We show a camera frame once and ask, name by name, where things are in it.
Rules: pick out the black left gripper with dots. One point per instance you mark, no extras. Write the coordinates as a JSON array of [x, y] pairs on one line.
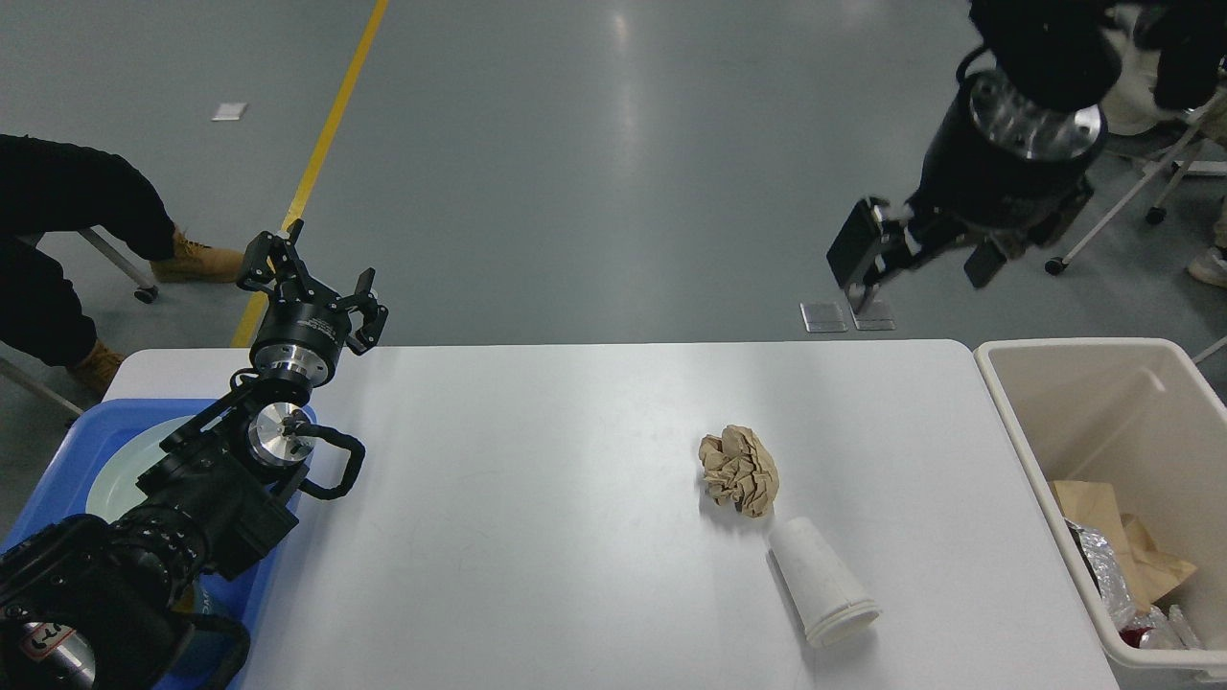
[[298, 336]]

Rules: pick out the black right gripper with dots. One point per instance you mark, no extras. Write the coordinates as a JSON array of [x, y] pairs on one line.
[[999, 167]]

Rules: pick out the green plate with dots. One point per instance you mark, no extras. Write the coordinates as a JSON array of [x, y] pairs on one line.
[[114, 491]]

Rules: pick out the brown paper ball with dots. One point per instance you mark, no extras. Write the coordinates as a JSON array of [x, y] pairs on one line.
[[738, 470]]

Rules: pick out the brown paper bag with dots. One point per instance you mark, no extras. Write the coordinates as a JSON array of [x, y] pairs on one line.
[[1148, 572]]

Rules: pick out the foil wrapper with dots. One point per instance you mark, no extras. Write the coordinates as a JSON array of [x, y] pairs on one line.
[[1106, 570]]

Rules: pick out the crushed red soda can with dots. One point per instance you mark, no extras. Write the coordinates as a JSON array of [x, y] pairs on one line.
[[1144, 636]]

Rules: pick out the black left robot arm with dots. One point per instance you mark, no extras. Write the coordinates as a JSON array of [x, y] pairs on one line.
[[96, 604]]

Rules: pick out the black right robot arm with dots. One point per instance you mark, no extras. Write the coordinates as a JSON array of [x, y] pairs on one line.
[[1058, 55]]

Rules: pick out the silver floor plate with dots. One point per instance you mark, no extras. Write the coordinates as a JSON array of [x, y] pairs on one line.
[[876, 316], [823, 318]]

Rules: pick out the tan boot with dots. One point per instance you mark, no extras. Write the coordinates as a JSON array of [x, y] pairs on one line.
[[196, 262], [97, 370]]

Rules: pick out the grey chair leg with caster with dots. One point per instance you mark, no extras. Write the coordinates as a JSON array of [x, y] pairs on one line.
[[146, 289]]

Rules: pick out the white office chair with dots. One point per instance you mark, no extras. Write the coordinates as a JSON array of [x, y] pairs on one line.
[[1141, 144]]

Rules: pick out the beige plastic bin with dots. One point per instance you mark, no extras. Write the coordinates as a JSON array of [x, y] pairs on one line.
[[1135, 413]]

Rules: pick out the person in beige trousers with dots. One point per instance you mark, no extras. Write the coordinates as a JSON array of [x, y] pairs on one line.
[[1209, 267]]

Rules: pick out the white paper cup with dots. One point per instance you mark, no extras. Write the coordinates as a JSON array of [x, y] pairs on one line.
[[832, 603]]

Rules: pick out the clear plastic bottle in bin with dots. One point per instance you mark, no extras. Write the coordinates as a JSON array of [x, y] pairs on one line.
[[1178, 628]]

